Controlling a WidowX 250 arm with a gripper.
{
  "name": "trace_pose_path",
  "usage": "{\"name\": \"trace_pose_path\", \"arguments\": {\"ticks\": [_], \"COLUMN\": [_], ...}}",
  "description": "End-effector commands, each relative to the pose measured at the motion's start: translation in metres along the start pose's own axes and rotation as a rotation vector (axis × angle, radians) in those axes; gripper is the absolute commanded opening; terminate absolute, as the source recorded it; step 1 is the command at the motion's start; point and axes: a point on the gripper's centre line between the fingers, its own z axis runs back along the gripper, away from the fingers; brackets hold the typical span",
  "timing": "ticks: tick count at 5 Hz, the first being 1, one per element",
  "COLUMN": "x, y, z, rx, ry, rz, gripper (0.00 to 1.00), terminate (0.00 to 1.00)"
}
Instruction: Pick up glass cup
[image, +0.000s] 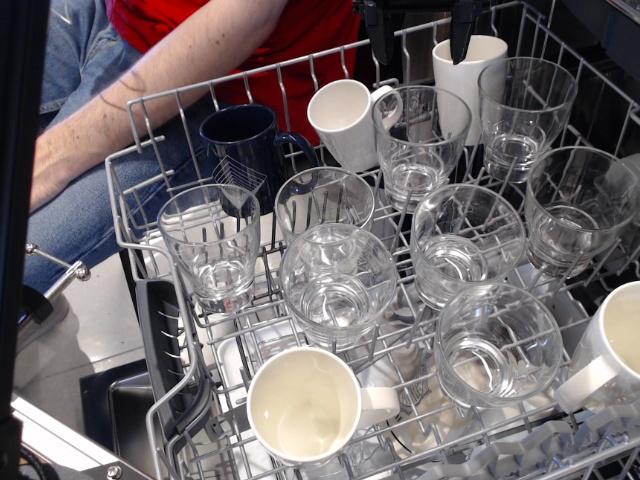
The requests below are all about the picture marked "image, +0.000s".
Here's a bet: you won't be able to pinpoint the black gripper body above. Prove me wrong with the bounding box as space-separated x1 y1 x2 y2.
352 0 495 14

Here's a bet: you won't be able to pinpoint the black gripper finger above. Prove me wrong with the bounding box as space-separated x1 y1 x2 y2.
449 2 474 65
363 1 394 65

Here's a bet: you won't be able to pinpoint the clear glass cup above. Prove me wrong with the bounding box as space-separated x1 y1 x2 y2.
372 85 472 214

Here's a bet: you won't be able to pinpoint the person forearm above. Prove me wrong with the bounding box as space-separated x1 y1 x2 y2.
29 0 291 212

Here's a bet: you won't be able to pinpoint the tall white cup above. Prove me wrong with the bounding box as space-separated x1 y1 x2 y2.
432 35 508 146

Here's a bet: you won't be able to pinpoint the red shirt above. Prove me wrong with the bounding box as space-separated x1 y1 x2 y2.
105 1 360 142

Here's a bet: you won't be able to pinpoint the white tapered mug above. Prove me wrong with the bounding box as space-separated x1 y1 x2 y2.
307 79 403 173

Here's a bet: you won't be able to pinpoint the clear glass back right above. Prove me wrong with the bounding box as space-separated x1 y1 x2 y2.
478 57 578 183

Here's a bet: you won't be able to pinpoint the clear glass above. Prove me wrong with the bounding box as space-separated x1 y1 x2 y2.
279 223 397 350
525 146 639 278
274 167 375 244
410 184 526 310
478 57 578 183
158 184 261 314
433 283 563 408

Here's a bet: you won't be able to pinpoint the dark blue mug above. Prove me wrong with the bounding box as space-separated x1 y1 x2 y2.
199 104 319 215

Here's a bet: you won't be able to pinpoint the clear glass centre back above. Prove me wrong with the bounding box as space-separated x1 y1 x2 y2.
274 167 375 244

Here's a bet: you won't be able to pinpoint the clear glass far right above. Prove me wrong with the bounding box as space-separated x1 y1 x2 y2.
525 146 639 278

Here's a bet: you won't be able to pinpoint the clear glass centre right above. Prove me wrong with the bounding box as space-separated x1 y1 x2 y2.
410 184 526 310

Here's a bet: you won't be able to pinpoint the clear glass centre front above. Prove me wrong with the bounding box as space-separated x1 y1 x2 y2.
279 223 397 350

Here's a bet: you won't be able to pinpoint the clear glass left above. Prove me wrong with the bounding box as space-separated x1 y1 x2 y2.
158 184 261 314

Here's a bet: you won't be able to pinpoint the blue jeans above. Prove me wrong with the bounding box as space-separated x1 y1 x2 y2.
22 0 221 294

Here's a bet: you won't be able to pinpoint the clear glass front right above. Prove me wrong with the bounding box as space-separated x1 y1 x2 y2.
433 283 563 408

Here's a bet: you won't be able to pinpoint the white mug right edge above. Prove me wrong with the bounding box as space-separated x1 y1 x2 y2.
554 281 639 413

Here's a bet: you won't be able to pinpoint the chrome chair bar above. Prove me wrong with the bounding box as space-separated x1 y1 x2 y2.
25 243 91 301

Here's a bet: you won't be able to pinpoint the cream mug front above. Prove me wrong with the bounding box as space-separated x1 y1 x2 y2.
246 347 400 466

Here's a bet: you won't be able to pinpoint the grey wire dishwasher rack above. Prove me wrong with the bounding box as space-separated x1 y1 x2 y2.
106 1 639 479

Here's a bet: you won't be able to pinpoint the black robot arm post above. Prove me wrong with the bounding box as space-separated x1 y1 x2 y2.
1 0 406 390

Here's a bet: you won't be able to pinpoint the dark grey rack handle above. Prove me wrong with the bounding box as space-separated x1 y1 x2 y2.
136 279 208 440

